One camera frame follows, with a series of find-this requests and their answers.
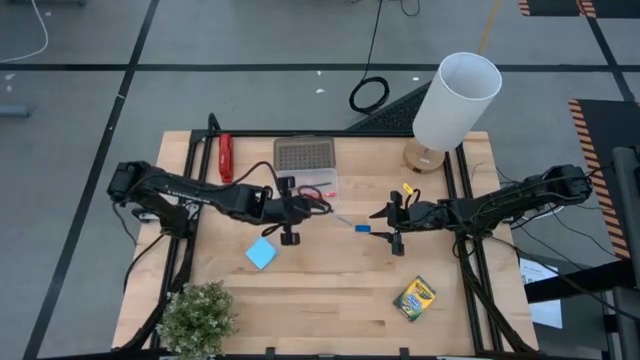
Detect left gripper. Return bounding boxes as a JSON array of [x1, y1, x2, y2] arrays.
[[269, 175, 334, 247]]

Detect yellow green crayon box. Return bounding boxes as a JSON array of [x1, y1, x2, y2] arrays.
[[392, 275, 437, 323]]

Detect white shade wooden table lamp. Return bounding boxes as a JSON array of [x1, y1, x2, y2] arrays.
[[402, 51, 503, 175]]

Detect red black scissors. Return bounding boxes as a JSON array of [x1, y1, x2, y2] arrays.
[[297, 184, 326, 202]]

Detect blue capped pen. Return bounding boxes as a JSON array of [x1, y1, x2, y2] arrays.
[[331, 213, 373, 234]]

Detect black hazard-striped floor mat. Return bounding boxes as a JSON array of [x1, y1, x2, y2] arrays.
[[579, 0, 640, 20], [518, 0, 584, 17], [568, 98, 640, 261]]

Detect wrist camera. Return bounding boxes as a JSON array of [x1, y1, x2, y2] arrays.
[[395, 207, 417, 231], [282, 198, 304, 224]]

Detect white paper sheet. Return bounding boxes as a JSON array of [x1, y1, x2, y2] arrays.
[[519, 257, 564, 330]]

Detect small green potted plant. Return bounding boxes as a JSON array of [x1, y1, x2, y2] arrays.
[[157, 280, 237, 360]]

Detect red stapler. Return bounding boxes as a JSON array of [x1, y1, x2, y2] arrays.
[[218, 132, 235, 184]]

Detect black left camera cable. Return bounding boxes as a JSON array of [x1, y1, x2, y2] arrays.
[[233, 160, 281, 187]]

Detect blue sticky note pad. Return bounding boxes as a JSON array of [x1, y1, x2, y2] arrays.
[[244, 236, 279, 271]]

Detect white floor cable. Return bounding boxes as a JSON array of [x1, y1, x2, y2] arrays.
[[0, 0, 50, 64]]

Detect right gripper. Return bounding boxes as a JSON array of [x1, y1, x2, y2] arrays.
[[368, 190, 437, 257]]

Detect black coiled floor cable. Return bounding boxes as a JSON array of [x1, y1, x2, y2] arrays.
[[348, 0, 419, 115]]

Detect black camera stand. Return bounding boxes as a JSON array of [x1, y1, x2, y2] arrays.
[[524, 146, 640, 360]]

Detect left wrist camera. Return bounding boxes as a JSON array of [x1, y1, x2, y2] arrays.
[[282, 198, 304, 224]]

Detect gray floor bracket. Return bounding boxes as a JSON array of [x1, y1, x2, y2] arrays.
[[0, 103, 31, 119]]

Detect clear plastic pencil box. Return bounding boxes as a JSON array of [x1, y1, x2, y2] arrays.
[[272, 134, 342, 207]]

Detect black aluminium table frame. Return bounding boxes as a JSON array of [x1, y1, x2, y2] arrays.
[[114, 112, 539, 360]]

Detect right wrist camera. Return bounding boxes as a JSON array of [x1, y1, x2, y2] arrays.
[[395, 207, 417, 231]]

